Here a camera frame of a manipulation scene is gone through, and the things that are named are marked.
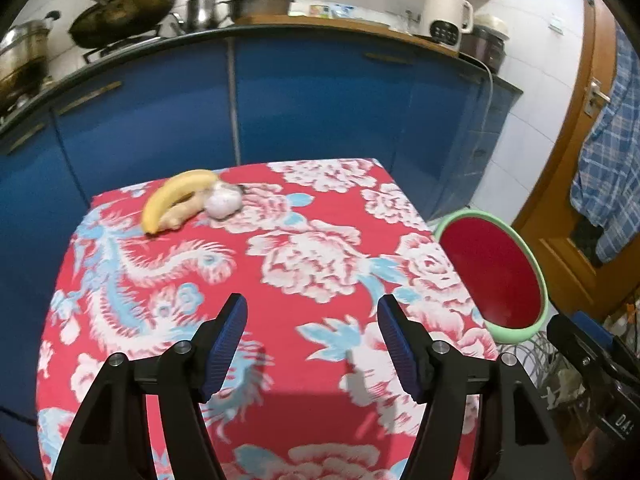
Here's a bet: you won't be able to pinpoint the blue kitchen base cabinets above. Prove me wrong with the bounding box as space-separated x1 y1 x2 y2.
1 27 520 478

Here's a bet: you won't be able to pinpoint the right hand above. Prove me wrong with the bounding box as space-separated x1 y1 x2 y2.
573 428 640 480

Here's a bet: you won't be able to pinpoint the red floral tablecloth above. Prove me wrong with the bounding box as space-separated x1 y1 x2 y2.
36 158 498 479

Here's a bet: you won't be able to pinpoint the red bucket green rim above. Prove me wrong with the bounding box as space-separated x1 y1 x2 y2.
435 209 549 344

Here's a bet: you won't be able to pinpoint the wooden door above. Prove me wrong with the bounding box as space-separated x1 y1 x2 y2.
513 0 639 321

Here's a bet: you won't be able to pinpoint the garlic bulb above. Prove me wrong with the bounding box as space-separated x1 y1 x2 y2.
204 180 244 220

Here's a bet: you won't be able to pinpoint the blue plaid shirt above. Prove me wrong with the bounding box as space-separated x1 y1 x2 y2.
570 27 639 263

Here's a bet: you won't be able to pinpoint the yellow banana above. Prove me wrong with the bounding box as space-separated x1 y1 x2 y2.
141 169 218 235

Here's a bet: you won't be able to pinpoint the dark rice cooker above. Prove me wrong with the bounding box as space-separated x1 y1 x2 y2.
460 14 510 74

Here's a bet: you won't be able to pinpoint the gas stove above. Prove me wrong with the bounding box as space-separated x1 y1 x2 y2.
0 27 177 126

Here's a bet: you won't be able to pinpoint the white electric kettle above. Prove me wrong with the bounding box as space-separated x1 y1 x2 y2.
418 0 474 52

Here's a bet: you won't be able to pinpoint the small steel pot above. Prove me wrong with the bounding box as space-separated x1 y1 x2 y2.
178 0 229 34

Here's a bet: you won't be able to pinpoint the black wok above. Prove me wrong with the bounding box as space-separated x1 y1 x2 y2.
68 0 177 50

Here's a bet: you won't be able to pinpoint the steel steamer pot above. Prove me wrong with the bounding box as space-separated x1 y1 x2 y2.
0 10 61 116

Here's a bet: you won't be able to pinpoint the yellow food package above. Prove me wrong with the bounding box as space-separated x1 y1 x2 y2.
308 3 331 18

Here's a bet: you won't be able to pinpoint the grey coiled cable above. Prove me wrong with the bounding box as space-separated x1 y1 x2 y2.
514 331 566 391

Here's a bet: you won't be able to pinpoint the white power cord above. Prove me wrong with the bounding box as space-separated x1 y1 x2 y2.
456 52 497 162

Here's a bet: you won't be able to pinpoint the silver door handle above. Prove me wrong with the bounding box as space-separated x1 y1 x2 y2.
584 77 611 118

